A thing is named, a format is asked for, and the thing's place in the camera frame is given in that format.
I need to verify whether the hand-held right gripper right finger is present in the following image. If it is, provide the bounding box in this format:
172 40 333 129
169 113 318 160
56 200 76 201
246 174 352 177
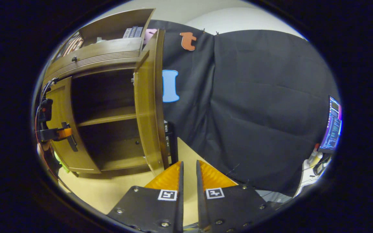
196 160 276 233

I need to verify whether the wooden double-door shoe cabinet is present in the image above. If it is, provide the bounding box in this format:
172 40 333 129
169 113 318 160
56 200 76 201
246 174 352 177
42 8 178 178

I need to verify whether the black backdrop cloth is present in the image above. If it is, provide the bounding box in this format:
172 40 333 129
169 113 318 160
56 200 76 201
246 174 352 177
144 19 341 198

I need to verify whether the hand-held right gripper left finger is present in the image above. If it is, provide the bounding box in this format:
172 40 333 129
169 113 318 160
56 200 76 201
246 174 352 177
107 161 184 233

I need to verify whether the wooden cabinet drawer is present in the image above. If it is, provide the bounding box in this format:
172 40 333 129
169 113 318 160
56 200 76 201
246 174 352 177
44 37 141 85

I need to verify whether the computer monitor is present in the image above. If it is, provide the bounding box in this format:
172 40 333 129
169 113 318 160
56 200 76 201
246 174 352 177
318 95 343 154

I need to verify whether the wooden inner shelf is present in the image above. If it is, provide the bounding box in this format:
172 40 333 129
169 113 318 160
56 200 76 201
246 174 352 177
77 106 137 127

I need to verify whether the white side desk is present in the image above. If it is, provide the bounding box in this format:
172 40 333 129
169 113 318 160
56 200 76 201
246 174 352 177
295 150 333 198

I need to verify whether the black door handle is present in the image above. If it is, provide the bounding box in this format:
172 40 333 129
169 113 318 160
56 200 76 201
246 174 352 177
164 120 178 165
61 122 79 152

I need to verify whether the wooden cabinet door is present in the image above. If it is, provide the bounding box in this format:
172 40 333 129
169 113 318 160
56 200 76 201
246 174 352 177
46 77 101 173
133 29 169 177

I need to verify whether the white bottle with red tip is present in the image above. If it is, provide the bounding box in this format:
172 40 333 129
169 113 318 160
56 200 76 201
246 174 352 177
307 144 323 165

